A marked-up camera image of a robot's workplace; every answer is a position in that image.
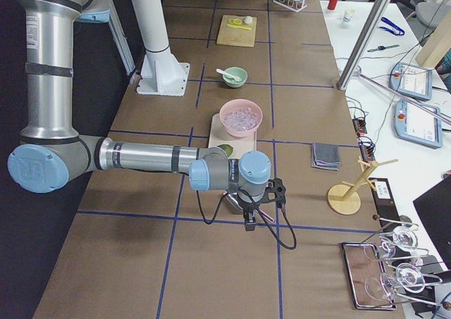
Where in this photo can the wooden mug tree stand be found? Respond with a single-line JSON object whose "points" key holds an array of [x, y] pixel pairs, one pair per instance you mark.
{"points": [[343, 198]]}

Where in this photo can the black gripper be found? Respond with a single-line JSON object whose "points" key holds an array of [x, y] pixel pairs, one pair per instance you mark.
{"points": [[247, 206]]}

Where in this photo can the metal scoop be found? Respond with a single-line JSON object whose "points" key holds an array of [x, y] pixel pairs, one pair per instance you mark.
{"points": [[231, 198]]}

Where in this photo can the green avocado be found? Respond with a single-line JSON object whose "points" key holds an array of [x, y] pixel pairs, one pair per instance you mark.
{"points": [[228, 149]]}

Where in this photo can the beige tray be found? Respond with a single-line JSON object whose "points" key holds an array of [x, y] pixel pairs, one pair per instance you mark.
{"points": [[218, 136]]}

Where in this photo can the grey folded cloth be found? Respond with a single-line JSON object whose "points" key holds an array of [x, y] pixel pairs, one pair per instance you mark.
{"points": [[325, 156]]}

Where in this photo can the teach pendant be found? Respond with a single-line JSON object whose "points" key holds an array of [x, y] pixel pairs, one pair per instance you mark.
{"points": [[412, 80], [414, 124]]}

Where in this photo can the white steamed bun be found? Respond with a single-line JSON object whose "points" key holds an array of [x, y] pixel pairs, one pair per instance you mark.
{"points": [[248, 20]]}

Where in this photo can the long reacher stick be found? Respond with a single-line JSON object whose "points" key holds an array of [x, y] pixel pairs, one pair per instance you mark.
{"points": [[439, 116]]}

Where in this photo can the glass rack with glasses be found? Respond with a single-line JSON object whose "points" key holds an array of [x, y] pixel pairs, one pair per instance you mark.
{"points": [[407, 281]]}

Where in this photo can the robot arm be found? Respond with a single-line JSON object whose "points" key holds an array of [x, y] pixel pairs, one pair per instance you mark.
{"points": [[52, 152]]}

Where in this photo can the pile of ice cubes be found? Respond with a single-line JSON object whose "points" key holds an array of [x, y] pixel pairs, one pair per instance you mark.
{"points": [[241, 120]]}

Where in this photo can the near teach pendant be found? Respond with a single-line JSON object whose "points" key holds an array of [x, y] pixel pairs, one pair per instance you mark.
{"points": [[414, 124]]}

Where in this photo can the white plastic spoon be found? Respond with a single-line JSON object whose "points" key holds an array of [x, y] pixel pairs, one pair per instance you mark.
{"points": [[229, 75]]}

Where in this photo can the metal frame post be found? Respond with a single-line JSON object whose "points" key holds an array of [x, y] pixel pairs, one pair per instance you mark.
{"points": [[374, 17]]}

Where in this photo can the paper cup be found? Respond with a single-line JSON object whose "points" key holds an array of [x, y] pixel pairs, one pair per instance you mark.
{"points": [[348, 16]]}

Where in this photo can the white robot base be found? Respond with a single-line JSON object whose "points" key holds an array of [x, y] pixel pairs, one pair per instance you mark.
{"points": [[161, 73]]}

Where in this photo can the green bowl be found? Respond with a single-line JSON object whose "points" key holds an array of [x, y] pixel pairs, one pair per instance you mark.
{"points": [[238, 76]]}

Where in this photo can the far teach pendant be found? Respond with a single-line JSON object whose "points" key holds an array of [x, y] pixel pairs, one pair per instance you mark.
{"points": [[412, 80]]}

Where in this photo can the black framed tray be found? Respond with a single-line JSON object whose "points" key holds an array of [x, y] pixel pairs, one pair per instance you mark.
{"points": [[360, 265]]}

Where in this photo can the power strip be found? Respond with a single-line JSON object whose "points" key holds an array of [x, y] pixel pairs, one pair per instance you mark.
{"points": [[366, 145]]}

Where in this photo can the pink bowl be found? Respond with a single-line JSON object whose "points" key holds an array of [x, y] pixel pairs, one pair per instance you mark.
{"points": [[235, 105]]}

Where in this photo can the lemon slice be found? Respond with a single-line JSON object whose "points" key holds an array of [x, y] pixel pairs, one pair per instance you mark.
{"points": [[235, 21]]}

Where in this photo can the smartwatch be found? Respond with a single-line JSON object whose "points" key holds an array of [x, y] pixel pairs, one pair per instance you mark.
{"points": [[382, 48]]}

